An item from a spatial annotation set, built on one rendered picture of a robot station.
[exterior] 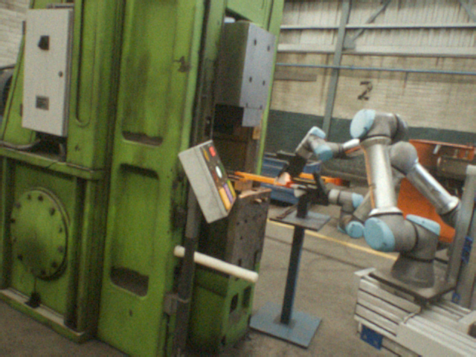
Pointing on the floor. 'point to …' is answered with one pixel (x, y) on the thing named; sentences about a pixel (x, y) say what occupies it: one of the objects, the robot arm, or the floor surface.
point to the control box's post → (186, 280)
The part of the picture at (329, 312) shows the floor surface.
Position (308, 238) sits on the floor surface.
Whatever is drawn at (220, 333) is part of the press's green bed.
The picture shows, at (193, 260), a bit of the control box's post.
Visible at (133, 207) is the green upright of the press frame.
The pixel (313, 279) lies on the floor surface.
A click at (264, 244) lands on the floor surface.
